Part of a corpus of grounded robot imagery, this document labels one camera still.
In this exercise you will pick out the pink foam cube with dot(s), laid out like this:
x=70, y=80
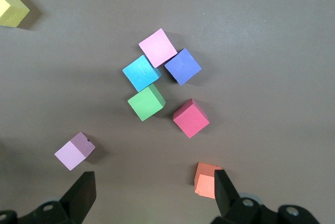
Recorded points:
x=157, y=47
x=74, y=152

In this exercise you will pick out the cyan foam cube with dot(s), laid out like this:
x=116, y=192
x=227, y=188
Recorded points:
x=141, y=73

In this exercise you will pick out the purple foam cube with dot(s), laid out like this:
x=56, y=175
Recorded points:
x=183, y=66

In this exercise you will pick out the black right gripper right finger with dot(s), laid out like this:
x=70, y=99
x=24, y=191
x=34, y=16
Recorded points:
x=227, y=203

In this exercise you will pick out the orange foam cube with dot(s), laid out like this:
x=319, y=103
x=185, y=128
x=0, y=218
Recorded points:
x=205, y=179

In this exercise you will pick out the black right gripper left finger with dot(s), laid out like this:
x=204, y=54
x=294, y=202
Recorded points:
x=78, y=200

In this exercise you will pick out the green foam cube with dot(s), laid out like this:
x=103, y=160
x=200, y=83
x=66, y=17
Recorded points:
x=146, y=102

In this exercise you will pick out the red foam cube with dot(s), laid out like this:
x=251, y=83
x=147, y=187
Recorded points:
x=191, y=119

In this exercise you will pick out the yellow foam cube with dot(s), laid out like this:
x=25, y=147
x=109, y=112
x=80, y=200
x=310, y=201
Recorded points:
x=10, y=9

